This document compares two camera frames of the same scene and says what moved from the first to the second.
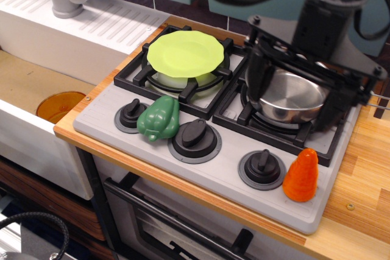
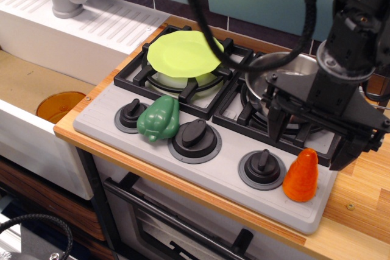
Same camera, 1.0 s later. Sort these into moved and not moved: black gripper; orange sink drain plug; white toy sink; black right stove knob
Moved: black gripper
Not moved: orange sink drain plug; white toy sink; black right stove knob
